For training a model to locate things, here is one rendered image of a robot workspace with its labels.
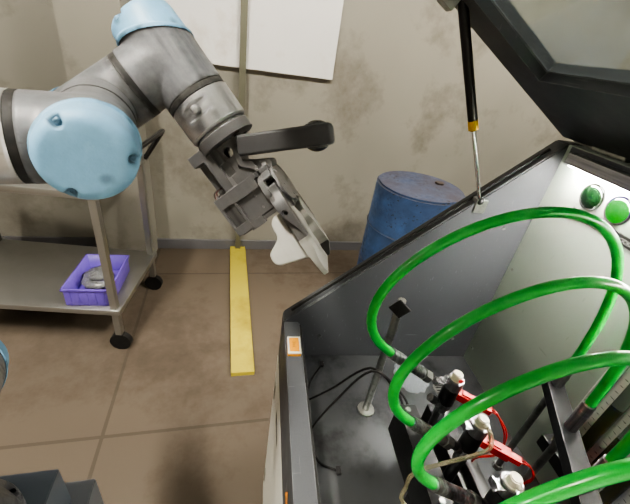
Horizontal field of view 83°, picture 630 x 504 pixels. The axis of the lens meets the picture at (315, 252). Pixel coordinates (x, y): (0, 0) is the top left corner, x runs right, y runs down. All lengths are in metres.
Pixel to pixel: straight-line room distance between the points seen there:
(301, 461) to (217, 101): 0.57
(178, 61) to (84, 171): 0.18
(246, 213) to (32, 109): 0.22
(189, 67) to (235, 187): 0.14
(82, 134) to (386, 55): 2.55
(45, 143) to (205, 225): 2.61
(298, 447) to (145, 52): 0.62
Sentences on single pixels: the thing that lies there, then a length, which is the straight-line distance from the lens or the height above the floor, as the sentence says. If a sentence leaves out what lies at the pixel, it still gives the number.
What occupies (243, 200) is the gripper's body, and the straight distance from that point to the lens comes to 0.44.
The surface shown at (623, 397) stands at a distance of 0.78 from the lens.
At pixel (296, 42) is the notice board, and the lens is 2.58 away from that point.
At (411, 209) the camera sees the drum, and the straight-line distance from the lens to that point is 2.16.
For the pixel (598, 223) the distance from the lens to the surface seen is 0.57.
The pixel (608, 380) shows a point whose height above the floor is 1.22.
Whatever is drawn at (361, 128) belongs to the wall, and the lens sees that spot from 2.80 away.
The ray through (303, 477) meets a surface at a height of 0.95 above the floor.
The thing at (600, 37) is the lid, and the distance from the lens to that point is 0.63.
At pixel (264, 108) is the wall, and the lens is 2.62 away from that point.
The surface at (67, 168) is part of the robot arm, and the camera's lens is 0.33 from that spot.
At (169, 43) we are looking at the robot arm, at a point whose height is 1.54.
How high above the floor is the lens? 1.56
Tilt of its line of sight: 31 degrees down
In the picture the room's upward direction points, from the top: 9 degrees clockwise
